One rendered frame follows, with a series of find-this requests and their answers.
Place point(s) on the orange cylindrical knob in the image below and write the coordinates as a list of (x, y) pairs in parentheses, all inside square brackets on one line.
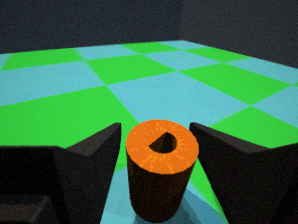
[(161, 156)]

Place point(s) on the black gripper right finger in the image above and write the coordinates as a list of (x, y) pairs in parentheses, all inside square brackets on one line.
[(254, 184)]

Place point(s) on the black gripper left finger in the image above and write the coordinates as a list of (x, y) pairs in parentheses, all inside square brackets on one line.
[(77, 178)]

